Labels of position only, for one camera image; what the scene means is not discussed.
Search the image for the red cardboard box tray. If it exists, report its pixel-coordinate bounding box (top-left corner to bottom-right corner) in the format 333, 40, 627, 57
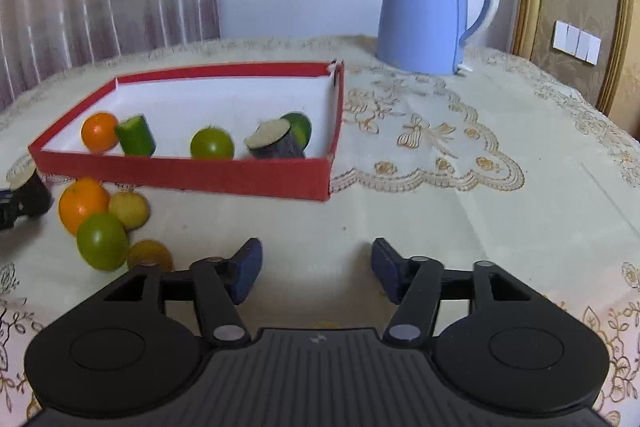
28, 61, 346, 202

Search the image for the green plum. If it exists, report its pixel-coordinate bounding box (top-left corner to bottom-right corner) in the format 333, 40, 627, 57
190, 125, 236, 160
76, 213, 130, 272

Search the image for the blue electric kettle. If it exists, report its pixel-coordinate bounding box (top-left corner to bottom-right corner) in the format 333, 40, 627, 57
375, 0, 502, 76

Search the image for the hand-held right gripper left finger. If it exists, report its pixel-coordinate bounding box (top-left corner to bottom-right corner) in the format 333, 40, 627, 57
102, 237, 264, 348

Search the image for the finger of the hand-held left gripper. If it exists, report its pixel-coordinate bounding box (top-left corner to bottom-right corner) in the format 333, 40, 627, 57
0, 188, 22, 232

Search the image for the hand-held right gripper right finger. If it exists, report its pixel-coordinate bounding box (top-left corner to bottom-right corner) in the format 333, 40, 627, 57
371, 237, 551, 350

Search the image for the dark eggplant piece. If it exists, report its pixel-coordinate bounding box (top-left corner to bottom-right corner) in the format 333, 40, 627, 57
7, 164, 54, 220
243, 119, 307, 160

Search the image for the small yellow-orange citrus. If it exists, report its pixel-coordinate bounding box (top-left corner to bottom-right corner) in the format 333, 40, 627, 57
126, 239, 175, 273

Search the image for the cut cucumber piece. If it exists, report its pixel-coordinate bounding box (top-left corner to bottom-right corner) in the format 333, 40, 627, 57
115, 114, 156, 158

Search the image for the small yellow pear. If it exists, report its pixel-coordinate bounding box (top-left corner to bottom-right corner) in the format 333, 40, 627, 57
108, 189, 151, 231

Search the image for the orange mandarin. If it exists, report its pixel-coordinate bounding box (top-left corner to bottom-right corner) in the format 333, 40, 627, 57
81, 112, 121, 154
58, 178, 112, 236

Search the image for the white wall light switch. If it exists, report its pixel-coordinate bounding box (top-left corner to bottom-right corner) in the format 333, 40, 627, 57
552, 20, 602, 66

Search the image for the cucumber end piece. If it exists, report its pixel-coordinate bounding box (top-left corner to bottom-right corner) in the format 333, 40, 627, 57
281, 112, 313, 150

